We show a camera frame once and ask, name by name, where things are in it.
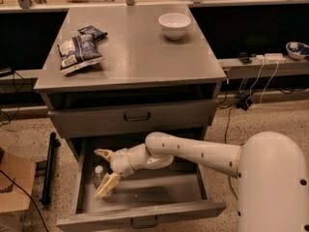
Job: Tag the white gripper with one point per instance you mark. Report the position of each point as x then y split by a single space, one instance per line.
120 161

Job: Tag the clear plastic water bottle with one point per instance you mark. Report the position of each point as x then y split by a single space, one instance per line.
99 177

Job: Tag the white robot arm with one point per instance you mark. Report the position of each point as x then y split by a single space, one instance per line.
271 169

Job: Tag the upper grey drawer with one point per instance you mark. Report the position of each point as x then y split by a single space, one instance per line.
96 121

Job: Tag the open middle drawer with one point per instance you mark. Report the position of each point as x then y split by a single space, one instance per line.
174 193

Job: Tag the grey metal drawer cabinet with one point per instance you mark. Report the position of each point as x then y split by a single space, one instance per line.
139 65

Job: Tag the black bar on floor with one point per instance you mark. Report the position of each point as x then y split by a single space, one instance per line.
54 143

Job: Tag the cardboard box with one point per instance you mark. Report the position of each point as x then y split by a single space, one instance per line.
16 183

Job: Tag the large blue chip bag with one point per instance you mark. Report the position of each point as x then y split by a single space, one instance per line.
77 53

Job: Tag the small dark snack bag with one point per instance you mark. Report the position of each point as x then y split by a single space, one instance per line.
95 32

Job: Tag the black power adapter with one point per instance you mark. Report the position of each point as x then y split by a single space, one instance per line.
244 104

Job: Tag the white ceramic bowl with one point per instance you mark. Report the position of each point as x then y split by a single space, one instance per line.
174 25

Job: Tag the black remote on ledge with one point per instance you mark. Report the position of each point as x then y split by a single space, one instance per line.
244 58

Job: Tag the white power strip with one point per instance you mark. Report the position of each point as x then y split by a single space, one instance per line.
271 57

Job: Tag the blue patterned bowl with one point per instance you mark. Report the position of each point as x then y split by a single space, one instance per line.
297 50

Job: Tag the black upper drawer handle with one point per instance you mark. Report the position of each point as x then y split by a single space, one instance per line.
137 117

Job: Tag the black drawer handle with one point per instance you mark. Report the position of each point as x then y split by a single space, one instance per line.
144 222
137 117

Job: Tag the black middle drawer handle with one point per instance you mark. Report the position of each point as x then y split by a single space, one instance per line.
144 222

